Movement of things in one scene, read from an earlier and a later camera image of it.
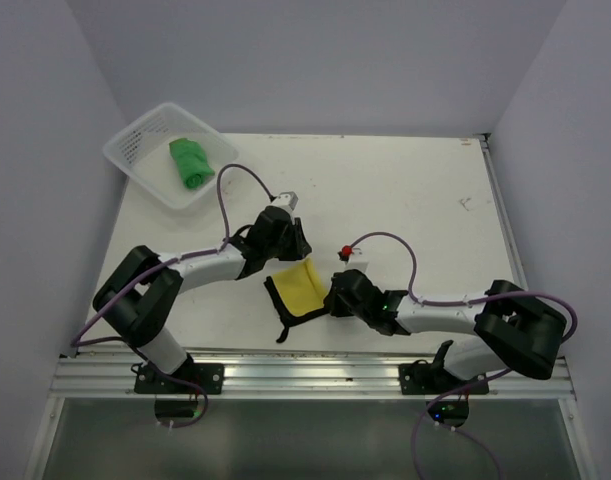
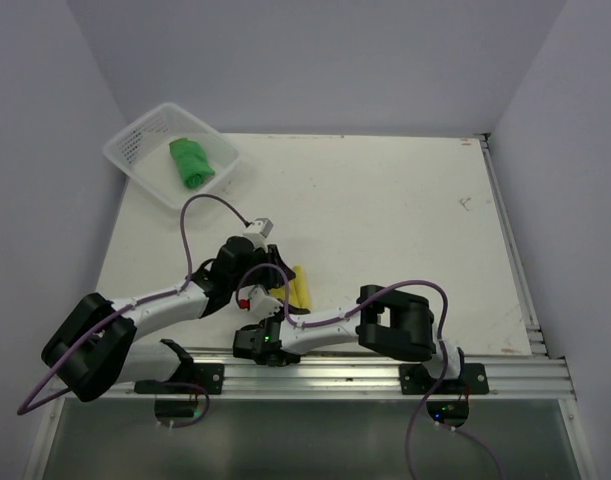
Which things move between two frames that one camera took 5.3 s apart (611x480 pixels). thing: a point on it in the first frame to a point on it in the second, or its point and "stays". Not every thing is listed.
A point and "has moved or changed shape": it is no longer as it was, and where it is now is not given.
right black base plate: x=422 y=378 stays
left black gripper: x=300 y=247 to x=273 y=256
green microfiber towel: x=192 y=161 stays
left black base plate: x=191 y=379 stays
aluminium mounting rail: x=296 y=375 stays
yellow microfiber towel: x=298 y=293 has moved or changed shape
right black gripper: x=333 y=305 to x=263 y=321
